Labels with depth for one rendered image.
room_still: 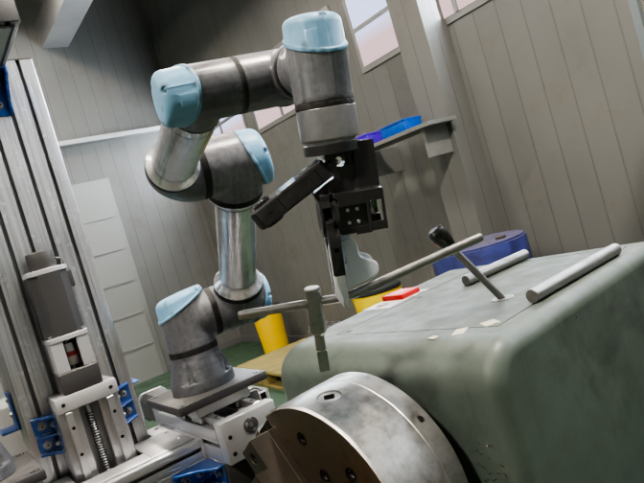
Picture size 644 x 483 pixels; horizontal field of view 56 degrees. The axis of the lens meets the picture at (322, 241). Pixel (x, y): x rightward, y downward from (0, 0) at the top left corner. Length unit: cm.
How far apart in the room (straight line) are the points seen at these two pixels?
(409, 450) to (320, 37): 51
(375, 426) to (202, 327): 73
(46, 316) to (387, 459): 90
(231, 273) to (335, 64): 74
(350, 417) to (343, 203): 27
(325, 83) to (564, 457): 58
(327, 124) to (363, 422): 37
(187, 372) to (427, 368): 72
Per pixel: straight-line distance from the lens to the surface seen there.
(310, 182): 75
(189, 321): 143
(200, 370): 144
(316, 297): 79
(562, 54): 451
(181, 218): 909
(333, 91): 74
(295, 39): 75
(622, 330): 110
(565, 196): 462
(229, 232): 129
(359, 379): 88
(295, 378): 109
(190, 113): 79
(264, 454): 88
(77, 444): 148
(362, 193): 75
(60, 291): 146
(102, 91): 922
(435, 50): 488
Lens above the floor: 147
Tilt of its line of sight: 2 degrees down
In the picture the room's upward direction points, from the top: 16 degrees counter-clockwise
